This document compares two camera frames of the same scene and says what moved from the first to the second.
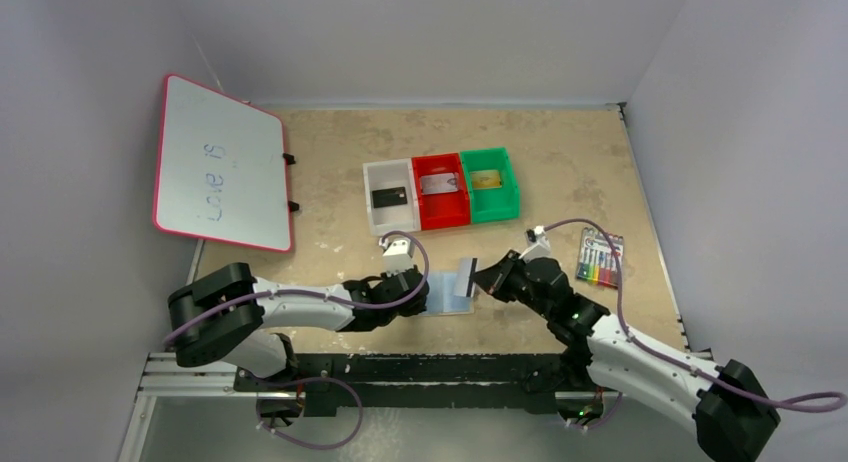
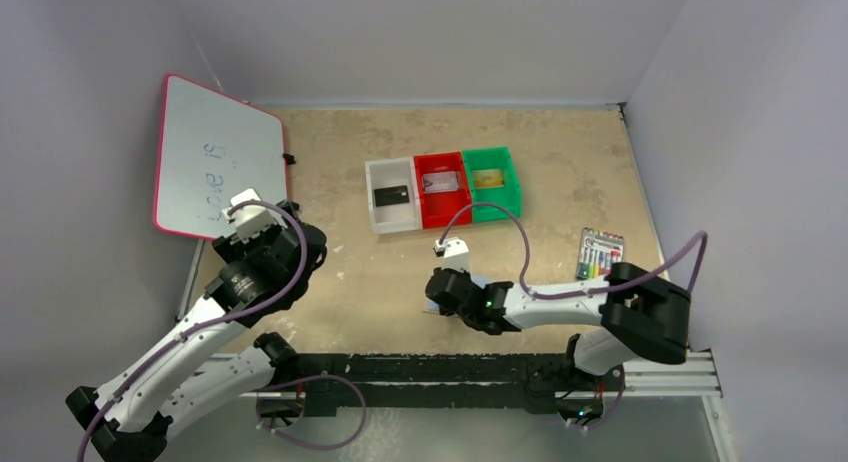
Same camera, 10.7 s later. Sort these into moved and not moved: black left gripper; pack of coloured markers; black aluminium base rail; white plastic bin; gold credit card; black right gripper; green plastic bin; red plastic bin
Moved: black left gripper; black right gripper
Not moved: gold credit card; red plastic bin; pack of coloured markers; white plastic bin; black aluminium base rail; green plastic bin
